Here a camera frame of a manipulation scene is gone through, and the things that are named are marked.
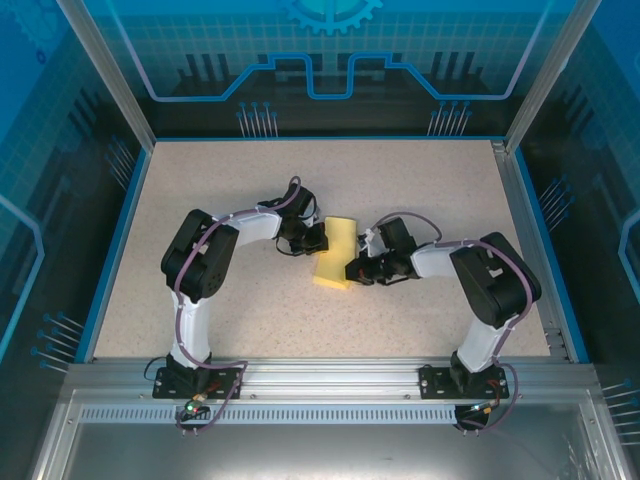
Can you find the yellow cloth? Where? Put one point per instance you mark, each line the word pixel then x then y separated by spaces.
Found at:
pixel 336 260

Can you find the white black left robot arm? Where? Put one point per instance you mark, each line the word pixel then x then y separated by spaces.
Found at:
pixel 195 325

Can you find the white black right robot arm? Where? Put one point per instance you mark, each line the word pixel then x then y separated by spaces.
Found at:
pixel 477 345

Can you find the blue table edge strip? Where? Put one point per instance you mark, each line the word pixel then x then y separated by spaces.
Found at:
pixel 531 200
pixel 117 250

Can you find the power connector with LED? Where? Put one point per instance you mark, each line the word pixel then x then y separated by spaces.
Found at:
pixel 486 407
pixel 196 402

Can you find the grey metal tray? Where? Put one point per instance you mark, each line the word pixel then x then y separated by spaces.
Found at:
pixel 325 455

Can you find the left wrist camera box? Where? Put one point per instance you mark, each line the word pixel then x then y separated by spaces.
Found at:
pixel 311 212

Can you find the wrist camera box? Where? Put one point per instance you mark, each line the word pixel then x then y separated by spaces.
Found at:
pixel 311 212
pixel 367 237

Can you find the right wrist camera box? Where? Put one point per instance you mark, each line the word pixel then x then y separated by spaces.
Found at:
pixel 367 237

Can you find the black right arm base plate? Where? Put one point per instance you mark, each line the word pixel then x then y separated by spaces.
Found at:
pixel 432 385

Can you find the aluminium frame rail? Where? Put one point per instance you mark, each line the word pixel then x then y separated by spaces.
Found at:
pixel 325 380

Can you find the aluminium side rail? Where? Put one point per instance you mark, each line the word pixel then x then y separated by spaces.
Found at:
pixel 517 200

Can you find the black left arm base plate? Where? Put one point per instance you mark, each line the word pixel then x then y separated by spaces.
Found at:
pixel 165 390

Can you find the aluminium corner post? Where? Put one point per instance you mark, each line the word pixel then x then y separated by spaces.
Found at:
pixel 117 87
pixel 546 75

